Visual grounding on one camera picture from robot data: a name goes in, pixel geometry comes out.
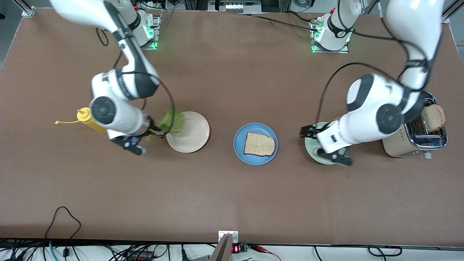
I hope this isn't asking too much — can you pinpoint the white power strip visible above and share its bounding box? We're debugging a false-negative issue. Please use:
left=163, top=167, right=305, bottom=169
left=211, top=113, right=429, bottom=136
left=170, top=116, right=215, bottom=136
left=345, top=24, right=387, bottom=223
left=208, top=0, right=262, bottom=14

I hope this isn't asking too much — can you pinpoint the beige chrome toaster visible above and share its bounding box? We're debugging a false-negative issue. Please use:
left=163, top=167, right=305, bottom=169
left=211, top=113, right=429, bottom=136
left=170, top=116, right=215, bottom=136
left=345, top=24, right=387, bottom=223
left=381, top=91, right=448, bottom=160

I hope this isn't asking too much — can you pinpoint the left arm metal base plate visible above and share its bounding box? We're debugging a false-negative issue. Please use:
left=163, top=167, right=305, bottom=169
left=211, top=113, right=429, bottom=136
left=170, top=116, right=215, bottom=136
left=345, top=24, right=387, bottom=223
left=312, top=20, right=350, bottom=54

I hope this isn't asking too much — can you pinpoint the black cable along table edge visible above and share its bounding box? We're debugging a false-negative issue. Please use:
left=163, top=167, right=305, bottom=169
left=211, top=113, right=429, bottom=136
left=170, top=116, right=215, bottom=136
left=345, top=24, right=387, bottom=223
left=314, top=245, right=403, bottom=258

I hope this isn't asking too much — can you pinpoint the aluminium camera mount post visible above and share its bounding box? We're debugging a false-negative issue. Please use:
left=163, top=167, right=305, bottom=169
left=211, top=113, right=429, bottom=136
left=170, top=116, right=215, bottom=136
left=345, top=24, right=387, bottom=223
left=210, top=230, right=240, bottom=261

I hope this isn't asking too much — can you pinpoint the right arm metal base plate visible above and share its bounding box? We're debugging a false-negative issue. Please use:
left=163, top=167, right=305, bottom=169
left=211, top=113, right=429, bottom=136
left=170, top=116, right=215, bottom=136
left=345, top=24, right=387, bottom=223
left=140, top=10, right=160, bottom=50

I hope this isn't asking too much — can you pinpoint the yellow squeeze bottle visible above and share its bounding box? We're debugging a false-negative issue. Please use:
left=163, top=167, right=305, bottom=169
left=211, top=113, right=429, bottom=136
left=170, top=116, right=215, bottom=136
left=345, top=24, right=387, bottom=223
left=55, top=107, right=109, bottom=134

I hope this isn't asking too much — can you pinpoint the beige round plate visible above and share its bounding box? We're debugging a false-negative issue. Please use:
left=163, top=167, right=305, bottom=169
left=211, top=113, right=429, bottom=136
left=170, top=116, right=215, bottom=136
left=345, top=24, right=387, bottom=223
left=166, top=111, right=210, bottom=153

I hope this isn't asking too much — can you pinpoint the red clip lead wire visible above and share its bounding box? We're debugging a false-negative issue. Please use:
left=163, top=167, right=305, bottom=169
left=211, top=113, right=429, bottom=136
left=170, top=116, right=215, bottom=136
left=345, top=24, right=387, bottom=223
left=249, top=245, right=282, bottom=261

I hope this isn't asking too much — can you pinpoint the blue round plate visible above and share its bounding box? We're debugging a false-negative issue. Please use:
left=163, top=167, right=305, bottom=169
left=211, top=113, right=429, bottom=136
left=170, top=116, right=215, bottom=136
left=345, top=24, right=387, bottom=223
left=233, top=123, right=278, bottom=166

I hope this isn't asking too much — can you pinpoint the black cable to arm base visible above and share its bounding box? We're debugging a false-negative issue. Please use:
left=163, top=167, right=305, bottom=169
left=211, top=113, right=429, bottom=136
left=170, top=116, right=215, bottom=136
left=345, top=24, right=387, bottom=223
left=236, top=14, right=320, bottom=32

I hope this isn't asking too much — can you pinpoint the aluminium frame corner bracket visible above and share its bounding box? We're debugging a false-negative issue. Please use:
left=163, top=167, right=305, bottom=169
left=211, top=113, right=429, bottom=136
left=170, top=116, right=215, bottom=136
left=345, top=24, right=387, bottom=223
left=13, top=0, right=36, bottom=17
left=440, top=0, right=464, bottom=24

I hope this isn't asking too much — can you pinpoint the green lettuce leaf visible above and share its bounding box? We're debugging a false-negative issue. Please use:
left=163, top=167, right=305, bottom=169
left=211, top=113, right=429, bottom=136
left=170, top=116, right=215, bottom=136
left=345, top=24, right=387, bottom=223
left=146, top=106, right=185, bottom=142

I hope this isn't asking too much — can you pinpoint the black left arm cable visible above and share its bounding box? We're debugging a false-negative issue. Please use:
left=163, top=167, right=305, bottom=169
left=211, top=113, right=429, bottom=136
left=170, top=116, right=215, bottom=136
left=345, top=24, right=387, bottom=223
left=315, top=31, right=434, bottom=126

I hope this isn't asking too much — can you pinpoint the thin black looped cable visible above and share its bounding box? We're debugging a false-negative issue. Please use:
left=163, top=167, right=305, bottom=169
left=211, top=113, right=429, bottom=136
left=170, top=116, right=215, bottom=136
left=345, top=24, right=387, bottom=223
left=44, top=206, right=82, bottom=248

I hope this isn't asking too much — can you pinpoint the brown bread slice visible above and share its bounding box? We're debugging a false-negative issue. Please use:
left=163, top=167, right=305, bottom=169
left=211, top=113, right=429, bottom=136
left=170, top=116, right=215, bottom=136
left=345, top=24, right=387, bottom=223
left=420, top=104, right=447, bottom=133
left=244, top=132, right=276, bottom=157

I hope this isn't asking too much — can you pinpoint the light green round plate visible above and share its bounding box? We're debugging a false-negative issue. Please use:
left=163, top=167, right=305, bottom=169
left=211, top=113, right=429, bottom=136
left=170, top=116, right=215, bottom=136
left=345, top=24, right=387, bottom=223
left=304, top=122, right=349, bottom=165

